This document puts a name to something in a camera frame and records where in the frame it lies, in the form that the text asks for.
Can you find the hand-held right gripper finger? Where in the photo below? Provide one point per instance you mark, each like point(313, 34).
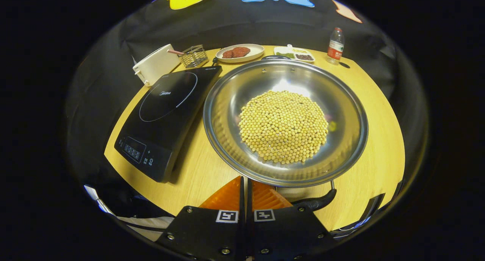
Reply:
point(242, 200)
point(249, 200)

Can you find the stainless steel pot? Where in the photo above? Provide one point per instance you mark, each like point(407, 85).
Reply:
point(235, 102)

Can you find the black induction cooktop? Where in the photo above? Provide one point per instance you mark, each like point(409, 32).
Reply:
point(166, 102)

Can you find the pile of soybeans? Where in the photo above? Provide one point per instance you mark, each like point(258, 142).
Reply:
point(282, 126)

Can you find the brown meat slice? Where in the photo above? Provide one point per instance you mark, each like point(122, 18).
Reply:
point(241, 51)
point(228, 54)

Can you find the white round plate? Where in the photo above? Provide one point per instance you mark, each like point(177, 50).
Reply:
point(254, 52)

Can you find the pile of green beans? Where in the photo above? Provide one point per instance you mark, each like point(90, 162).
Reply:
point(285, 55)

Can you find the pile of dark red beans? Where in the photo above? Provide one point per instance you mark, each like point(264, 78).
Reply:
point(304, 57)

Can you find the white divided dish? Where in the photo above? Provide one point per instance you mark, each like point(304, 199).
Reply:
point(280, 49)

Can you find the pile of pale grains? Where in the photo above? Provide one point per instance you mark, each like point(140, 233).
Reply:
point(299, 50)

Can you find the white toaster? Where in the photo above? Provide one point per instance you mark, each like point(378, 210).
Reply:
point(157, 64)

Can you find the pink striped straw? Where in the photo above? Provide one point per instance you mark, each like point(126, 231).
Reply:
point(175, 52)

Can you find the small black cap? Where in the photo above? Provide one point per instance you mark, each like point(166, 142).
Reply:
point(345, 65)

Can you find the clear plastic water bottle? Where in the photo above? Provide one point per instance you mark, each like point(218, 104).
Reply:
point(335, 49)

